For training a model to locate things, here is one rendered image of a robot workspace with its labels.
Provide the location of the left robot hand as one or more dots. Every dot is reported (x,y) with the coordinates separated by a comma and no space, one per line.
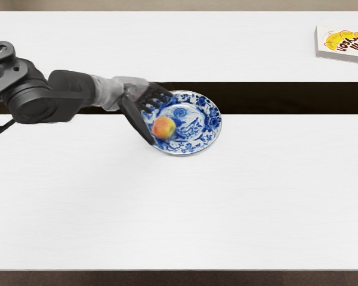
(131,98)

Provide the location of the blue and white patterned plate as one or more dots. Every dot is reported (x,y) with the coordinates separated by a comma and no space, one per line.
(197,125)

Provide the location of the orange-red apple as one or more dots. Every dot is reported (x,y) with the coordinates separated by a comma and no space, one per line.
(164,127)

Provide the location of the white book with yellow print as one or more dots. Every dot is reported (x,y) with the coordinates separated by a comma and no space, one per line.
(344,44)

